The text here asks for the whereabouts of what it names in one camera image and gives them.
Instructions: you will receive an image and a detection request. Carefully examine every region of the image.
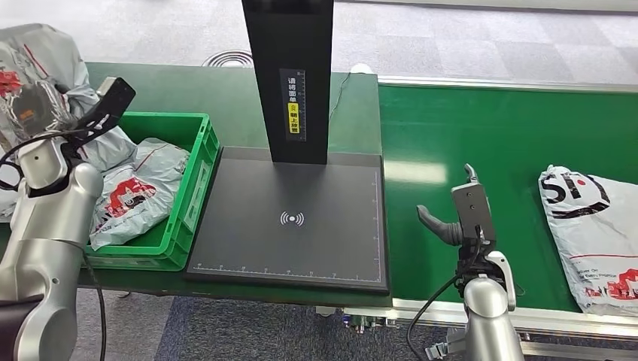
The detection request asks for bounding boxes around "black inbound scanner machine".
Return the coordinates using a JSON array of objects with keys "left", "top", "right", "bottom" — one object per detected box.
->
[{"left": 185, "top": 0, "right": 390, "bottom": 295}]

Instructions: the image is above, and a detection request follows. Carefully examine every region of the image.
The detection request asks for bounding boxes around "white package with black letters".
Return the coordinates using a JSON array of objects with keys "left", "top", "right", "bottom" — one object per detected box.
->
[{"left": 538, "top": 165, "right": 638, "bottom": 317}]

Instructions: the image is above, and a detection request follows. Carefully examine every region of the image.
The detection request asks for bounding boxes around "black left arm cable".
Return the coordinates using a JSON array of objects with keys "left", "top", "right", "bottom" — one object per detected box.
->
[{"left": 0, "top": 124, "right": 107, "bottom": 361}]

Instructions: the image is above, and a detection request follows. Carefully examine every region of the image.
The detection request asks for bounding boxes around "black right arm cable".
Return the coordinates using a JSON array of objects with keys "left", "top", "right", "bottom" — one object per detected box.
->
[{"left": 406, "top": 226, "right": 487, "bottom": 361}]

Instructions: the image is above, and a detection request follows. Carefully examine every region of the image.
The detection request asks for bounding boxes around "green plastic crate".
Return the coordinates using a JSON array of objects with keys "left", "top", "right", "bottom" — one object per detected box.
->
[{"left": 82, "top": 111, "right": 222, "bottom": 272}]

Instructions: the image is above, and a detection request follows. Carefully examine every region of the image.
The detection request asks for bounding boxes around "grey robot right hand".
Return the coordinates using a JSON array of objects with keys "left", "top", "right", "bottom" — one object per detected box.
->
[{"left": 416, "top": 163, "right": 480, "bottom": 247}]

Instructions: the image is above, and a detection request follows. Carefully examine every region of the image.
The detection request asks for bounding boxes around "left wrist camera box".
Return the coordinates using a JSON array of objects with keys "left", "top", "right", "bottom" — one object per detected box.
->
[{"left": 74, "top": 77, "right": 136, "bottom": 145}]

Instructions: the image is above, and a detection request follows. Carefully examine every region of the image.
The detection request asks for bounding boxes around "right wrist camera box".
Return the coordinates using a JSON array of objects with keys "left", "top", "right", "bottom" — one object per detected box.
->
[{"left": 451, "top": 181, "right": 498, "bottom": 245}]

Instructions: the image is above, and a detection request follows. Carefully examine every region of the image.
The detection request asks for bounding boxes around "black and yellow label sticker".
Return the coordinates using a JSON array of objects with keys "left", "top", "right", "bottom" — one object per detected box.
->
[{"left": 278, "top": 68, "right": 306, "bottom": 143}]

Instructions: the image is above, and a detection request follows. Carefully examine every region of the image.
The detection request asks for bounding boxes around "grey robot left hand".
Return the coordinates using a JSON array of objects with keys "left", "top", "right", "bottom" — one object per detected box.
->
[{"left": 12, "top": 82, "right": 76, "bottom": 138}]

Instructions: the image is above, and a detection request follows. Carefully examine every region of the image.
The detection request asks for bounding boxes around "round metal floor vent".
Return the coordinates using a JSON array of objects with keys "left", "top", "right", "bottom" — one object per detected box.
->
[{"left": 202, "top": 50, "right": 254, "bottom": 69}]

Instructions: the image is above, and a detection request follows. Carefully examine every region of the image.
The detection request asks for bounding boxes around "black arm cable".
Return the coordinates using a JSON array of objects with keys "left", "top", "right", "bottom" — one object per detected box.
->
[
  {"left": 0, "top": 124, "right": 107, "bottom": 361},
  {"left": 406, "top": 226, "right": 487, "bottom": 361}
]

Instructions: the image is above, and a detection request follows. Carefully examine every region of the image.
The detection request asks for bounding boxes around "grey package with red print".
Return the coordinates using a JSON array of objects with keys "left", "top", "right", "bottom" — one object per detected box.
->
[
  {"left": 90, "top": 138, "right": 191, "bottom": 252},
  {"left": 0, "top": 23, "right": 138, "bottom": 173}
]

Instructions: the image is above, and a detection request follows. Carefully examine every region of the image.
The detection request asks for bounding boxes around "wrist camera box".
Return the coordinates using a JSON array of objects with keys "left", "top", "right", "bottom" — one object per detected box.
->
[
  {"left": 451, "top": 181, "right": 498, "bottom": 245},
  {"left": 74, "top": 77, "right": 136, "bottom": 145}
]

